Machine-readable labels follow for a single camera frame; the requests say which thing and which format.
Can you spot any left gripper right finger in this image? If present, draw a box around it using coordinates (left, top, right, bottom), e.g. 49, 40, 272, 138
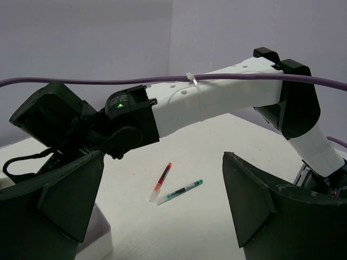
222, 152, 346, 259

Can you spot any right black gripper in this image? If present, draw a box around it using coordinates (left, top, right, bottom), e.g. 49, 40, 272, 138
35, 140, 101, 179

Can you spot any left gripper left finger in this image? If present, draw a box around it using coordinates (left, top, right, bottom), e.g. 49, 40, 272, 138
1, 151, 104, 259

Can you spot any red ink gel pen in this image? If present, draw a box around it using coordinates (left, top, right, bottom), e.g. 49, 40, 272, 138
149, 162, 172, 203

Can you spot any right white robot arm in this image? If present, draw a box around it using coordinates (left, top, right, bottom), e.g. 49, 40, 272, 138
1, 47, 346, 196

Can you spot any right white organizer bin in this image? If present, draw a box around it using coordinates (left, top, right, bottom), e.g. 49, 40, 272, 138
75, 204, 113, 260

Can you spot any green ink gel pen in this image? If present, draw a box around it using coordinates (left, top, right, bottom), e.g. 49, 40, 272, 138
155, 179, 203, 205

